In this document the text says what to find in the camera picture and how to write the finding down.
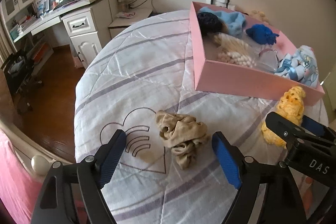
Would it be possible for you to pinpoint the yellow crocheted toy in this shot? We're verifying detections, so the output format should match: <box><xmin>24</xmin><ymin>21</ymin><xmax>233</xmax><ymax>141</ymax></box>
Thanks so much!
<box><xmin>261</xmin><ymin>86</ymin><xmax>306</xmax><ymax>148</ymax></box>

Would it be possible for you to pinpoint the cartoon print baby cloth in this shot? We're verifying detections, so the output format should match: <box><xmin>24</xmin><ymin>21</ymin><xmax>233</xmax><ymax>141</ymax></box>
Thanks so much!
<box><xmin>274</xmin><ymin>46</ymin><xmax>319</xmax><ymax>88</ymax></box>

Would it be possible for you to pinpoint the clear bag with hairband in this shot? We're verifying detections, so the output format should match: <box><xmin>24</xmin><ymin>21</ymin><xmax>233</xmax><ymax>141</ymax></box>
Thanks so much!
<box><xmin>256</xmin><ymin>48</ymin><xmax>278</xmax><ymax>73</ymax></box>

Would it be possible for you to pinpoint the pink shallow box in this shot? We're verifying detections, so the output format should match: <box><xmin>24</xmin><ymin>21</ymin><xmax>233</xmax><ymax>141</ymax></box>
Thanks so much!
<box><xmin>190</xmin><ymin>2</ymin><xmax>325</xmax><ymax>106</ymax></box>

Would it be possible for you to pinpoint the bag of cotton swabs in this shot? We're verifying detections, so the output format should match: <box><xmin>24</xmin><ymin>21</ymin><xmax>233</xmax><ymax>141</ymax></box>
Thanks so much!
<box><xmin>211</xmin><ymin>32</ymin><xmax>256</xmax><ymax>68</ymax></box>

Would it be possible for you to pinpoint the royal blue knitted item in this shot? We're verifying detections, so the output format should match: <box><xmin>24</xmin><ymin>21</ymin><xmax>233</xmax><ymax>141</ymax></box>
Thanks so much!
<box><xmin>245</xmin><ymin>24</ymin><xmax>279</xmax><ymax>45</ymax></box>

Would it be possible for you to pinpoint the beige stocking bundle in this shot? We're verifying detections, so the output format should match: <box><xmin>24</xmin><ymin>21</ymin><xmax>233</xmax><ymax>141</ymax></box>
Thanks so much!
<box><xmin>155</xmin><ymin>110</ymin><xmax>210</xmax><ymax>169</ymax></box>

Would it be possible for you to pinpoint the light blue fleece hat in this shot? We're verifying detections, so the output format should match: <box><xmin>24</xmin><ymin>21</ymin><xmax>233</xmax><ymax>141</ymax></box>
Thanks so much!
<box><xmin>199</xmin><ymin>7</ymin><xmax>246</xmax><ymax>38</ymax></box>

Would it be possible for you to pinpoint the dark navy scrunchie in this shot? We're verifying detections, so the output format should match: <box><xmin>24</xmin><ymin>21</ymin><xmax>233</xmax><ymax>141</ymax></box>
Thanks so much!
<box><xmin>197</xmin><ymin>12</ymin><xmax>225</xmax><ymax>36</ymax></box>

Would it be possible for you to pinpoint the pink bedding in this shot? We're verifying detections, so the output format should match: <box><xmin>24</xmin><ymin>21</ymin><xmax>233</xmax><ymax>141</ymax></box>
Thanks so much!
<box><xmin>1</xmin><ymin>132</ymin><xmax>42</xmax><ymax>223</ymax></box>

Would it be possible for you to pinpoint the black office chair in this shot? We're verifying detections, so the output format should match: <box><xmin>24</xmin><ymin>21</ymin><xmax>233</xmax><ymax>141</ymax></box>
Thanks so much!
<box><xmin>1</xmin><ymin>50</ymin><xmax>44</xmax><ymax>115</ymax></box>

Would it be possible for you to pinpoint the white tote bag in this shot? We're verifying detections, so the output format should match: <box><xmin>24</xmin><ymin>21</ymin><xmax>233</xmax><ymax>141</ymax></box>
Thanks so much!
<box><xmin>206</xmin><ymin>0</ymin><xmax>235</xmax><ymax>10</ymax></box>

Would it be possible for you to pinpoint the stack of books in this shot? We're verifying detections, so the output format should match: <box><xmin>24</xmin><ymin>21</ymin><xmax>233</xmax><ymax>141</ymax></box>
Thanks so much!
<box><xmin>10</xmin><ymin>18</ymin><xmax>37</xmax><ymax>40</ymax></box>

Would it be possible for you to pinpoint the white desk with drawers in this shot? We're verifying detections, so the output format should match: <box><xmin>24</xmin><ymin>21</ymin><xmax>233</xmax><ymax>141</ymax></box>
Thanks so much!
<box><xmin>13</xmin><ymin>0</ymin><xmax>118</xmax><ymax>68</ymax></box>

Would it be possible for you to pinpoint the black keyboard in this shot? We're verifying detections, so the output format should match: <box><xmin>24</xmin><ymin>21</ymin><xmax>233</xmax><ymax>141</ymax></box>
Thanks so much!
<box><xmin>52</xmin><ymin>0</ymin><xmax>80</xmax><ymax>10</ymax></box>

